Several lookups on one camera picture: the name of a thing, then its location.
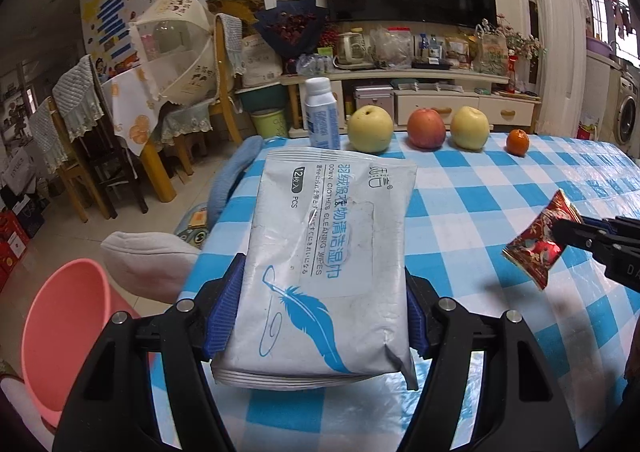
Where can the printed gift bag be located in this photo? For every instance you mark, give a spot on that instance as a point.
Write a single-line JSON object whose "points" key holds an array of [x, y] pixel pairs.
{"points": [[492, 52]]}

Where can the clear plastic bag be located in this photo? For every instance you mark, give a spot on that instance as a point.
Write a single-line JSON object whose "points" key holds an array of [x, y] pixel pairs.
{"points": [[392, 47]]}

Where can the clear electric kettle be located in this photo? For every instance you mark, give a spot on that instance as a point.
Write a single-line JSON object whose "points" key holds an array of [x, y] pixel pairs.
{"points": [[350, 50]]}

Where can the white orange print tablecloth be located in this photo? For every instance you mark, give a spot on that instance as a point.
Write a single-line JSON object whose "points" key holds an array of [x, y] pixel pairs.
{"points": [[127, 102]]}

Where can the grey cushion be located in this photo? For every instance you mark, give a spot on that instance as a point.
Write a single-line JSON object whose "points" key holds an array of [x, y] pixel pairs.
{"points": [[145, 262]]}

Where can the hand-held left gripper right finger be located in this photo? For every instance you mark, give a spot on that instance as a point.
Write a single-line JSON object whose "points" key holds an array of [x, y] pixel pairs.
{"points": [[417, 317]]}

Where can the blue cloth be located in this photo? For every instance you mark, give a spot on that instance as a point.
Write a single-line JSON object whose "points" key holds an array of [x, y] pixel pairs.
{"points": [[227, 182]]}

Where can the silver metal case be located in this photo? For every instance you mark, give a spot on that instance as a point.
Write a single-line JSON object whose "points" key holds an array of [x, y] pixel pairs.
{"points": [[372, 95]]}

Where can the artificial flower bunch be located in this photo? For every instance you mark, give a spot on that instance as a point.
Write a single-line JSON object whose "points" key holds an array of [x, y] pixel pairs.
{"points": [[525, 42]]}

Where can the light green waste bin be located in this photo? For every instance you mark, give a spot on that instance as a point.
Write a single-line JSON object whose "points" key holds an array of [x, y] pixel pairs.
{"points": [[270, 125]]}

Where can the small orange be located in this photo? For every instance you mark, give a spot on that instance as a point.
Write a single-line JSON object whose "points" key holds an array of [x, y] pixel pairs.
{"points": [[517, 142]]}

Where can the white blue milk bottle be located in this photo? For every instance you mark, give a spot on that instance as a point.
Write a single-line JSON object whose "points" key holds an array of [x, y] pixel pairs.
{"points": [[322, 120]]}

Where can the white rice bag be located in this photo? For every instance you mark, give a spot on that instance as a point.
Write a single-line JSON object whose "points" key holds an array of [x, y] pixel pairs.
{"points": [[260, 62]]}

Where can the pink plastic bin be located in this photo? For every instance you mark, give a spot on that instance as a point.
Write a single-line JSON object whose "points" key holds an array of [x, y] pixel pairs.
{"points": [[65, 332]]}

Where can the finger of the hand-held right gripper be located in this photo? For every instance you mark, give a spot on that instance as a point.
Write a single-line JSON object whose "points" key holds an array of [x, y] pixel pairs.
{"points": [[580, 232]]}

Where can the blue white checkered tablecloth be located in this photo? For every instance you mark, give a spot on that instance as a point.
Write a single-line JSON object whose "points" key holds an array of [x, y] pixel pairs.
{"points": [[475, 202]]}

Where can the wooden chair with lace cover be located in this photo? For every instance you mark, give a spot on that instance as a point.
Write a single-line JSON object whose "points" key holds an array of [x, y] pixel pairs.
{"points": [[223, 97]]}

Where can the wooden dining table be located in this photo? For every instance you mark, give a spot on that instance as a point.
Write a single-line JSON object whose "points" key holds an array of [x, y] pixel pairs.
{"points": [[160, 177]]}

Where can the white lace cover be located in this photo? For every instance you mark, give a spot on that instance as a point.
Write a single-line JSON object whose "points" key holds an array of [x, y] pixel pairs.
{"points": [[560, 32]]}

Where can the white wet wipes pack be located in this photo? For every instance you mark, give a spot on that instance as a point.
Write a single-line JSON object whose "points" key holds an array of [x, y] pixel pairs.
{"points": [[320, 257]]}

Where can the wooden chair with quilted cover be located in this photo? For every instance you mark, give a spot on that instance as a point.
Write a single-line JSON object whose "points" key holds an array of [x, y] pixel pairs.
{"points": [[47, 127]]}

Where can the yellow pear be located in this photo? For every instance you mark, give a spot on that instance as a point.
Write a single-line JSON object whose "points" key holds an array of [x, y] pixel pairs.
{"points": [[370, 130], [471, 128]]}

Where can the red apple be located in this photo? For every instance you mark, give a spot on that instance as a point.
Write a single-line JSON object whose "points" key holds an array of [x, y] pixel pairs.
{"points": [[426, 128]]}

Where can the pack of water bottles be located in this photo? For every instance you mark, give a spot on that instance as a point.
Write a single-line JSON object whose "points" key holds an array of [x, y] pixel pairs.
{"points": [[314, 66]]}

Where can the green storage box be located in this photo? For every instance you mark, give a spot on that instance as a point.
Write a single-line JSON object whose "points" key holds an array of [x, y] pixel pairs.
{"points": [[260, 97]]}

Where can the cream television cabinet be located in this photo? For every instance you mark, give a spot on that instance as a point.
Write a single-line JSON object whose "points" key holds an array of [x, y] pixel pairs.
{"points": [[510, 113]]}

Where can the red patterned candy wrapper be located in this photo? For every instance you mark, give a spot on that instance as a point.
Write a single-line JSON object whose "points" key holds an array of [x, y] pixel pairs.
{"points": [[537, 247]]}

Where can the colourful wall poster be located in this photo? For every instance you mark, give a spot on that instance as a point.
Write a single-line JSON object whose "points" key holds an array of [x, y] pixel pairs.
{"points": [[110, 12]]}

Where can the dark chair with quilted cover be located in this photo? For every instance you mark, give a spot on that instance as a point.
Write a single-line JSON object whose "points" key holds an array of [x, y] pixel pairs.
{"points": [[75, 92]]}

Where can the cream mesh food cover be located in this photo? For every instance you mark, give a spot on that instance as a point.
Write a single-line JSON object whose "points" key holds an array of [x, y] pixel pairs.
{"points": [[172, 47]]}

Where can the dark blue flower bouquet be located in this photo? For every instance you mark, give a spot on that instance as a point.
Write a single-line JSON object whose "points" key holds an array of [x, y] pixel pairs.
{"points": [[292, 25]]}

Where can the cartoon print floor mat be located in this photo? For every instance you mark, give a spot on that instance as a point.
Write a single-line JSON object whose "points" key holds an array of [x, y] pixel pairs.
{"points": [[192, 227]]}

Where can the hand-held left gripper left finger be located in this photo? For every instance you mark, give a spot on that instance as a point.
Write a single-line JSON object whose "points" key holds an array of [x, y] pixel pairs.
{"points": [[222, 317]]}

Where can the purple basin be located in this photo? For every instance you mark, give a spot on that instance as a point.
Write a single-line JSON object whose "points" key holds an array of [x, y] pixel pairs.
{"points": [[599, 45]]}

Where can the red gift boxes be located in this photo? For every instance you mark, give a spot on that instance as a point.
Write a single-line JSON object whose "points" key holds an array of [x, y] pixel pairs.
{"points": [[10, 242]]}

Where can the silver washing machine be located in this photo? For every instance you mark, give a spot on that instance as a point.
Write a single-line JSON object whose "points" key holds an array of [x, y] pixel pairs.
{"points": [[627, 112]]}

